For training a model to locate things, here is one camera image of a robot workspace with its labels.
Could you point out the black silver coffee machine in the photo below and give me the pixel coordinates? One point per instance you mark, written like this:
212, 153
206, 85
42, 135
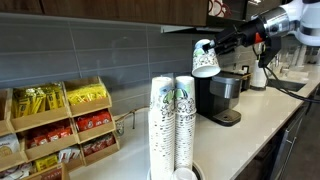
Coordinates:
216, 96

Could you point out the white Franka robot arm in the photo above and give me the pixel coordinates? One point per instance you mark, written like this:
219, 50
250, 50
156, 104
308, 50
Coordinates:
300, 20

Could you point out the dark wooden upper cabinet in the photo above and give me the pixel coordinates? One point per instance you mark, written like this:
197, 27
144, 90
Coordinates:
116, 10

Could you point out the white and red packets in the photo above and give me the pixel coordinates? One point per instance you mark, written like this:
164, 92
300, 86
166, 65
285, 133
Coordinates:
69, 155

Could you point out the red tea packets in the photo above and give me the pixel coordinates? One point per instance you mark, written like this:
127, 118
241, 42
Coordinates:
98, 145
50, 136
93, 120

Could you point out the dark counter sink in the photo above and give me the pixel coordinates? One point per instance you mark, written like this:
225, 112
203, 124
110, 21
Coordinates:
286, 85

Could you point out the wooden tea packet organizer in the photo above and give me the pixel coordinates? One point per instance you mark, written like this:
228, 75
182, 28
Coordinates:
40, 119

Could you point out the white paper towel roll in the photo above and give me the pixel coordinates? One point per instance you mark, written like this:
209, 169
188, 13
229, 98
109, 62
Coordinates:
258, 78

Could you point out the white printed tea packets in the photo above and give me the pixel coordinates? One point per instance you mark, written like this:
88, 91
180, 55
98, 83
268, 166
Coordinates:
8, 145
15, 172

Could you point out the glass door cabinet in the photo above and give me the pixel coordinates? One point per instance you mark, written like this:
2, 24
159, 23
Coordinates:
240, 8

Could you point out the printed paper cup stack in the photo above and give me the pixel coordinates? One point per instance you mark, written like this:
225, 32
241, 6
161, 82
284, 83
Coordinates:
161, 133
185, 133

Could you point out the brown tea box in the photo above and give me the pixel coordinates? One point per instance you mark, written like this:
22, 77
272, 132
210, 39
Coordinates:
52, 174

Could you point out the printed paper coffee cup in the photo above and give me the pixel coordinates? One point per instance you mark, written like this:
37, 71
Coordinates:
205, 61

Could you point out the white cup lid stack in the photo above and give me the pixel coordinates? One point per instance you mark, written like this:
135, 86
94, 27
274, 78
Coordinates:
184, 174

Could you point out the bright yellow tea packets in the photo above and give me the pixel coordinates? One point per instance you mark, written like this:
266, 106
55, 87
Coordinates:
86, 94

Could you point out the under cabinet light strip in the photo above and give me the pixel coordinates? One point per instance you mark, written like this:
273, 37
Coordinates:
180, 29

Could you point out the small yellow tea packets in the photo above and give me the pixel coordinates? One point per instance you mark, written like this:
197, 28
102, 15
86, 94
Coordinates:
46, 162

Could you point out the small pod cup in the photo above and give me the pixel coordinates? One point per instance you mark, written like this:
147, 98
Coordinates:
120, 128

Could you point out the round black cup holder base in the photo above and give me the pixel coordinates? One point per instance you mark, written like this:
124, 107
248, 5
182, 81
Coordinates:
200, 172

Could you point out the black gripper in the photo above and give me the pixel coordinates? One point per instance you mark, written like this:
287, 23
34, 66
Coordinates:
248, 32

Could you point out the mustard yellow tea packets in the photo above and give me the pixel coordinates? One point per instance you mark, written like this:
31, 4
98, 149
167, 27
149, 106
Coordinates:
36, 101

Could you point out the dark lower cabinet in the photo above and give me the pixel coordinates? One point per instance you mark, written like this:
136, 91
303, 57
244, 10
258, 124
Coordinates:
286, 153

